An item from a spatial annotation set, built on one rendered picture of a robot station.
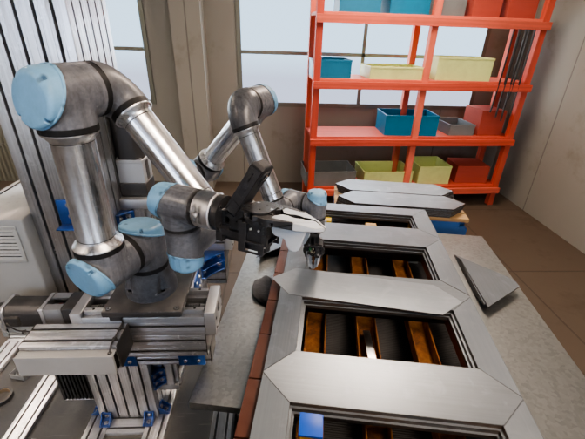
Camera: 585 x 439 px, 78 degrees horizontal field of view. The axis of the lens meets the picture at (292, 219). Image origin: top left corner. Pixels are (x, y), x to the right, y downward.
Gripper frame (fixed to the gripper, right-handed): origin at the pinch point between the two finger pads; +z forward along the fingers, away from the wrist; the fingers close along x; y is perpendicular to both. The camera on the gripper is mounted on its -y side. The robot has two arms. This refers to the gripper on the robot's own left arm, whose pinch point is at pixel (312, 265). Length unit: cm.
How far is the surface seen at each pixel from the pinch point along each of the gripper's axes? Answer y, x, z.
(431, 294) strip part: 12.5, 47.0, 0.8
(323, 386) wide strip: 59, 6, 1
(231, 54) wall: -301, -108, -65
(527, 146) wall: -297, 231, 19
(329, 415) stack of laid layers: 66, 8, 3
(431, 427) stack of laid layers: 66, 35, 3
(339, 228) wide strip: -36.2, 12.2, 0.8
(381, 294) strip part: 15.1, 27.5, 0.8
